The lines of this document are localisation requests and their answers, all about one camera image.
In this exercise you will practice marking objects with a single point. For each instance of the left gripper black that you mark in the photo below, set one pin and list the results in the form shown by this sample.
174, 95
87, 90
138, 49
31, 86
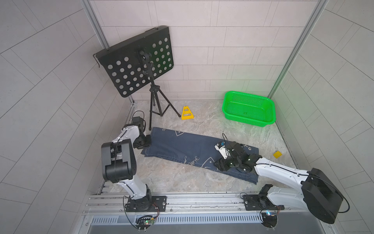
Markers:
147, 144

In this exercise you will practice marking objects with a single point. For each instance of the black music stand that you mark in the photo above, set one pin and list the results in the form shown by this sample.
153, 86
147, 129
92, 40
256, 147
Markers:
139, 61

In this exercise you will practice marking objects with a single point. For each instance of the green plastic basket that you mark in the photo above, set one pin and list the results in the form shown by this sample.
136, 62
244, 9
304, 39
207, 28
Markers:
249, 108

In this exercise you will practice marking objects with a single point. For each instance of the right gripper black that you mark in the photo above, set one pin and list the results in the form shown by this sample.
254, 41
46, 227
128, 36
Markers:
220, 163

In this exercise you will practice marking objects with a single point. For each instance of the right base circuit board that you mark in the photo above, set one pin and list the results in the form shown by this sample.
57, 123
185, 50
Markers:
268, 218

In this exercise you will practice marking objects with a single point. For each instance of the metal corner frame post left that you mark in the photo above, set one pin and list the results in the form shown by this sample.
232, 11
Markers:
87, 7

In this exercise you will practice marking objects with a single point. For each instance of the metal corner frame post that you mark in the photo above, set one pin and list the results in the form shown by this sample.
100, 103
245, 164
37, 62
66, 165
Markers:
316, 13
87, 7

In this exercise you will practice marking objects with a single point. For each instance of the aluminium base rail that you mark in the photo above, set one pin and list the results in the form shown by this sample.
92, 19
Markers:
192, 213

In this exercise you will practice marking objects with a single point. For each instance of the blue patterned pillowcase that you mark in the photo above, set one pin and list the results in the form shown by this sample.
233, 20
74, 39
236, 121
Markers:
185, 148

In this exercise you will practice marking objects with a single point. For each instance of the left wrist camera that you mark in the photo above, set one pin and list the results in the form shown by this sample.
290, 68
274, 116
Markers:
221, 148

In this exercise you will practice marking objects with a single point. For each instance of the yellow triangular plastic block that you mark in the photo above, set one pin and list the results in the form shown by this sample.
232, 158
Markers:
187, 113

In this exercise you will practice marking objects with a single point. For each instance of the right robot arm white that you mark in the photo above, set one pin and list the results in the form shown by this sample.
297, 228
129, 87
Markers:
308, 190

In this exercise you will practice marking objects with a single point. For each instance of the metal corner frame post right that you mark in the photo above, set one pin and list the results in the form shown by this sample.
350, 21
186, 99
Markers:
316, 13

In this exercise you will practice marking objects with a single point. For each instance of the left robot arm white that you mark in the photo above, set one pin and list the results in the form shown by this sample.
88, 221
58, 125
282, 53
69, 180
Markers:
119, 164

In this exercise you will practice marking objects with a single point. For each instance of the base circuit board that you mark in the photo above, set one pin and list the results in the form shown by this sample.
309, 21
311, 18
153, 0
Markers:
268, 218
145, 222

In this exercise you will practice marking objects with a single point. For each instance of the small yellow flat card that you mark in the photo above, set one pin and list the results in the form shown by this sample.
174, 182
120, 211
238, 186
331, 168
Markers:
277, 154

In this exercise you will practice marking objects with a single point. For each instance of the left base circuit board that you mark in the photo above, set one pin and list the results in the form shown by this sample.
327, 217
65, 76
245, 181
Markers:
145, 222

